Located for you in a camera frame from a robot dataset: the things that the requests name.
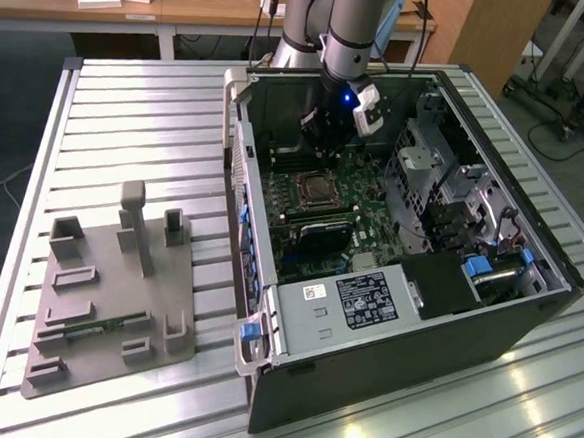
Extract silver CPU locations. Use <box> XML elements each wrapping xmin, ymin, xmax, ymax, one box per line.
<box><xmin>305</xmin><ymin>177</ymin><xmax>333</xmax><ymax>203</ymax></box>

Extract metal socket cover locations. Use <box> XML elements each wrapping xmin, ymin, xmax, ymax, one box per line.
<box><xmin>293</xmin><ymin>168</ymin><xmax>345</xmax><ymax>213</ymax></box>

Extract CPU socket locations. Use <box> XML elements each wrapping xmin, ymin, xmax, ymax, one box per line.
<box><xmin>291</xmin><ymin>167</ymin><xmax>346</xmax><ymax>215</ymax></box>

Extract green RAM stick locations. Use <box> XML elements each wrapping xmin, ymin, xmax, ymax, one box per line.
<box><xmin>276</xmin><ymin>208</ymin><xmax>352</xmax><ymax>235</ymax></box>
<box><xmin>62</xmin><ymin>312</ymin><xmax>129</xmax><ymax>344</ymax></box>

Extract green motherboard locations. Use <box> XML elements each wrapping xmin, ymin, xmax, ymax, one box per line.
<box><xmin>255</xmin><ymin>139</ymin><xmax>413</xmax><ymax>293</ymax></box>

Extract black graphics card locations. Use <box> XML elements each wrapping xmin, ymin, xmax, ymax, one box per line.
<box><xmin>294</xmin><ymin>217</ymin><xmax>354</xmax><ymax>258</ymax></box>

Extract metal drive cage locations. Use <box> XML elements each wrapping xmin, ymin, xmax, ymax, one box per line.
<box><xmin>380</xmin><ymin>83</ymin><xmax>515</xmax><ymax>263</ymax></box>

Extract silver chipset heatsink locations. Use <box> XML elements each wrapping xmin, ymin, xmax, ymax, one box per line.
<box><xmin>351</xmin><ymin>251</ymin><xmax>380</xmax><ymax>275</ymax></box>

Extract wooden desk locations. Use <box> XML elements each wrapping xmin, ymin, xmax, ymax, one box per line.
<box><xmin>0</xmin><ymin>0</ymin><xmax>442</xmax><ymax>80</ymax></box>

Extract wooden cabinet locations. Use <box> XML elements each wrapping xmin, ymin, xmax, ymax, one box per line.
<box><xmin>420</xmin><ymin>0</ymin><xmax>557</xmax><ymax>106</ymax></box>

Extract grey power supply unit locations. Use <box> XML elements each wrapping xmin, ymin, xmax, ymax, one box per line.
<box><xmin>266</xmin><ymin>257</ymin><xmax>428</xmax><ymax>367</ymax></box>

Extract black plastic shroud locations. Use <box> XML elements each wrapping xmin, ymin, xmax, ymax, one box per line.
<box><xmin>395</xmin><ymin>247</ymin><xmax>491</xmax><ymax>328</ymax></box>

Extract blue case latch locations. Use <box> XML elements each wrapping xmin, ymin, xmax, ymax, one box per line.
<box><xmin>237</xmin><ymin>319</ymin><xmax>263</xmax><ymax>347</ymax></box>

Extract wheeled equipment cart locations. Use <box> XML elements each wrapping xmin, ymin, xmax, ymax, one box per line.
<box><xmin>497</xmin><ymin>0</ymin><xmax>584</xmax><ymax>148</ymax></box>

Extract black open PC case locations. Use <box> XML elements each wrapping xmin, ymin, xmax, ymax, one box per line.
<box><xmin>198</xmin><ymin>48</ymin><xmax>584</xmax><ymax>438</ymax></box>

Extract grey parts rack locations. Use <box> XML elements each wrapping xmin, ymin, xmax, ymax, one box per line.
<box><xmin>19</xmin><ymin>173</ymin><xmax>209</xmax><ymax>412</ymax></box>

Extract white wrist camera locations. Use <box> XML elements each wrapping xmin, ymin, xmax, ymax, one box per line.
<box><xmin>350</xmin><ymin>81</ymin><xmax>386</xmax><ymax>140</ymax></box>

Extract grey case handle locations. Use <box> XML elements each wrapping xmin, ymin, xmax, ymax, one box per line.
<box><xmin>221</xmin><ymin>66</ymin><xmax>257</xmax><ymax>108</ymax></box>
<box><xmin>229</xmin><ymin>280</ymin><xmax>278</xmax><ymax>380</ymax></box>

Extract blue drive carrier handle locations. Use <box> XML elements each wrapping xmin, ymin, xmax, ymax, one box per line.
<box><xmin>460</xmin><ymin>254</ymin><xmax>495</xmax><ymax>285</ymax></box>

